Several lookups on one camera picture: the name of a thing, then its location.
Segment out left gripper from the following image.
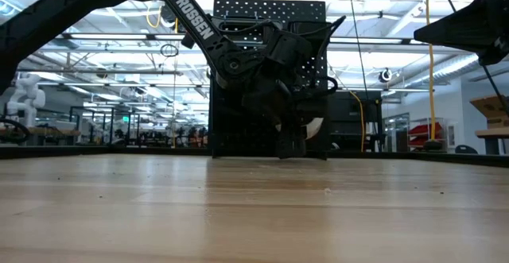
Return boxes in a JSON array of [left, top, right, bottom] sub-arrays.
[[240, 28, 339, 160]]

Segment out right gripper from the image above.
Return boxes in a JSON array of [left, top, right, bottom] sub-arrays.
[[413, 0, 509, 67]]

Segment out white tape roll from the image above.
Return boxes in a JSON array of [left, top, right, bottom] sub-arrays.
[[275, 117, 325, 141]]

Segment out black cabinet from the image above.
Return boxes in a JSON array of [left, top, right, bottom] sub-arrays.
[[332, 90, 383, 153]]

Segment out tall black pegboard bin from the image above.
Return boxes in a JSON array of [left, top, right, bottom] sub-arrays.
[[209, 82, 255, 137]]

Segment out cardboard box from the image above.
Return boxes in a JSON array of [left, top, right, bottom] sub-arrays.
[[469, 95, 509, 130]]

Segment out red storage bins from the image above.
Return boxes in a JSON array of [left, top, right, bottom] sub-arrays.
[[408, 122, 444, 148]]

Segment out black round floor weight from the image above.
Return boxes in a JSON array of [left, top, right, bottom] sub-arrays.
[[422, 138, 444, 152]]

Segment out black perforated pegboard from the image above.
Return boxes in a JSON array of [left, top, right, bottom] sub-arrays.
[[209, 0, 332, 160]]

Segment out white robot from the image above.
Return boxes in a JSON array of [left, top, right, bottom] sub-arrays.
[[6, 73, 47, 128]]

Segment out black wheel hoop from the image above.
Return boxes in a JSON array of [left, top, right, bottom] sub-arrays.
[[0, 118, 33, 145]]

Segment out black taut cable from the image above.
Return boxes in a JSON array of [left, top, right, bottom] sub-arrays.
[[434, 0, 509, 119]]

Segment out thin yellow cable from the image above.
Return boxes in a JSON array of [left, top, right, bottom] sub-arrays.
[[333, 72, 366, 153]]

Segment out thin black hanging cable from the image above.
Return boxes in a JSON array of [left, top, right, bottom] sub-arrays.
[[348, 0, 371, 102]]

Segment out black hanging cable loop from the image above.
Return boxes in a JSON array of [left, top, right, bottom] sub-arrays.
[[160, 43, 180, 58]]

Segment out black aluminium table frame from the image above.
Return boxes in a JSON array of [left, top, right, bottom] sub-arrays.
[[0, 144, 509, 168]]

